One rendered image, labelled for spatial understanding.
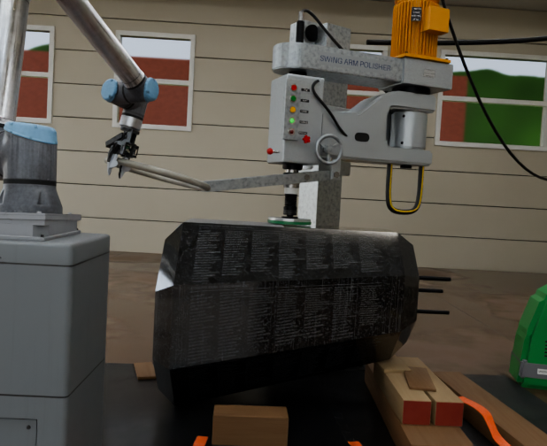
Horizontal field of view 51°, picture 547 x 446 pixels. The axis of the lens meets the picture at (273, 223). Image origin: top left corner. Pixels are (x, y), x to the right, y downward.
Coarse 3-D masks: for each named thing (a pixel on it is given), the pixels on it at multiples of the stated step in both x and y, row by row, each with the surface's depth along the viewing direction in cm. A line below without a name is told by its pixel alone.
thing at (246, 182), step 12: (216, 180) 276; (228, 180) 267; (240, 180) 269; (252, 180) 271; (264, 180) 274; (276, 180) 276; (288, 180) 278; (300, 180) 280; (312, 180) 283; (324, 180) 285
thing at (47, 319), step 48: (0, 240) 157; (96, 240) 179; (0, 288) 156; (48, 288) 156; (96, 288) 182; (0, 336) 157; (48, 336) 157; (96, 336) 185; (0, 384) 157; (48, 384) 158; (96, 384) 188; (0, 432) 159; (48, 432) 158; (96, 432) 191
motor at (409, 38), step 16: (400, 0) 300; (416, 0) 293; (432, 0) 296; (400, 16) 299; (416, 16) 290; (432, 16) 288; (448, 16) 291; (400, 32) 297; (416, 32) 295; (432, 32) 293; (400, 48) 298; (416, 48) 293; (432, 48) 296
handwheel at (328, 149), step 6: (324, 138) 272; (336, 138) 274; (318, 144) 271; (324, 144) 273; (336, 144) 275; (342, 144) 276; (318, 150) 271; (324, 150) 274; (330, 150) 273; (342, 150) 276; (318, 156) 272; (330, 156) 274; (324, 162) 273; (330, 162) 274; (336, 162) 275
